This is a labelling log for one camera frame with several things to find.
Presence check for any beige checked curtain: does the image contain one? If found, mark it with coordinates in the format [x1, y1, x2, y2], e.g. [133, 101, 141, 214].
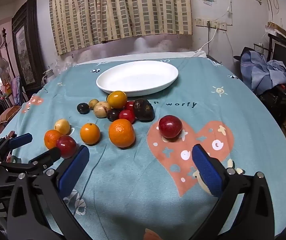
[49, 0, 193, 55]

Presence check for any large red plum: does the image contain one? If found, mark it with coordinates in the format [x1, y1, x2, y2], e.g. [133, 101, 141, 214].
[158, 115, 183, 139]

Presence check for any teal printed tablecloth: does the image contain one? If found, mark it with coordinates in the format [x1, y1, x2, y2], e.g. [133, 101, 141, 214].
[0, 55, 286, 240]

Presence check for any clear plastic bag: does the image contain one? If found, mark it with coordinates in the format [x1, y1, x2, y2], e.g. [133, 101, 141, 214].
[55, 55, 76, 70]

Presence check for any dark brown passion fruit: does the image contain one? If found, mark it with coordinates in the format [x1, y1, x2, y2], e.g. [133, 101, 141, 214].
[133, 98, 155, 122]

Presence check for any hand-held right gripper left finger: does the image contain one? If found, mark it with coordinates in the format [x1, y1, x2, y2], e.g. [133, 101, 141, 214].
[7, 145, 91, 240]

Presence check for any white bed sheet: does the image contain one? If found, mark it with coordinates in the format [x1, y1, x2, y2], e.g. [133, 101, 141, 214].
[75, 51, 207, 65]

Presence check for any black hat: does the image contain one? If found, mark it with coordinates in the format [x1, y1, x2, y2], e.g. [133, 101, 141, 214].
[234, 46, 256, 62]

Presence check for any white kettle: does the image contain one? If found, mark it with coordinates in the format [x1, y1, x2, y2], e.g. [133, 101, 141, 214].
[41, 67, 56, 84]

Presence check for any yellow potato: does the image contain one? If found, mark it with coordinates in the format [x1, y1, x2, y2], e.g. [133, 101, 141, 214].
[54, 119, 71, 135]

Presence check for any wooden chair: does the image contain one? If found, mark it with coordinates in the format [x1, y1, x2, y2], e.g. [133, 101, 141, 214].
[0, 97, 21, 130]

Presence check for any large tangerine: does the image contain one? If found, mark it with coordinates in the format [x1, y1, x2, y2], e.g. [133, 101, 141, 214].
[108, 119, 136, 148]

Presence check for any large tan potato on cloth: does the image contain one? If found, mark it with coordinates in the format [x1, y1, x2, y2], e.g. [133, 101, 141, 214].
[93, 101, 111, 118]

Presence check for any blue cloth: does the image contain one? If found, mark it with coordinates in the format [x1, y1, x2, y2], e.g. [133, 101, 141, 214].
[240, 50, 286, 92]

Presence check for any white power cable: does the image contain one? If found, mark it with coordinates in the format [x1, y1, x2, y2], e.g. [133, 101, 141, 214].
[194, 26, 220, 55]

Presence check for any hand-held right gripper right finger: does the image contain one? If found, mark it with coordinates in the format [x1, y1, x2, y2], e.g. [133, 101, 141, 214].
[190, 144, 275, 240]

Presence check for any small tangerine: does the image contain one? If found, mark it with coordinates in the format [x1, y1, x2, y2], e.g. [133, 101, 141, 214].
[44, 129, 62, 150]

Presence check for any dark framed painting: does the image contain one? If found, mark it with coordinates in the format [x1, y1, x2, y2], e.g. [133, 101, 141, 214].
[11, 0, 46, 90]

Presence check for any smooth orange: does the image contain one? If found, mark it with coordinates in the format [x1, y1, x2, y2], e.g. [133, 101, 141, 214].
[80, 123, 101, 145]

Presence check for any small red plum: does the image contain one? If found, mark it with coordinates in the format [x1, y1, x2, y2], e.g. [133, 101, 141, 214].
[56, 135, 77, 159]

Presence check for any white oval plate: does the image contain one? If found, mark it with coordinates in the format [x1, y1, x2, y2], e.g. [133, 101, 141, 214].
[96, 60, 179, 97]

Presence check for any standing fan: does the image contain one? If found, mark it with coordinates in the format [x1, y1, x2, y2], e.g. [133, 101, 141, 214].
[0, 56, 11, 80]

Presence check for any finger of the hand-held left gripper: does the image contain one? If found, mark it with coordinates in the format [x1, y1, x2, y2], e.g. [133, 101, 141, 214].
[0, 132, 33, 160]
[0, 146, 62, 177]

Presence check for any yellow-orange persimmon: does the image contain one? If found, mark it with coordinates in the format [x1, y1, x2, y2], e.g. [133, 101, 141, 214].
[106, 91, 128, 109]

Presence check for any dark purple plum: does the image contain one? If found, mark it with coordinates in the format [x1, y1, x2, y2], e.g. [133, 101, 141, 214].
[106, 108, 120, 122]
[77, 102, 90, 115]

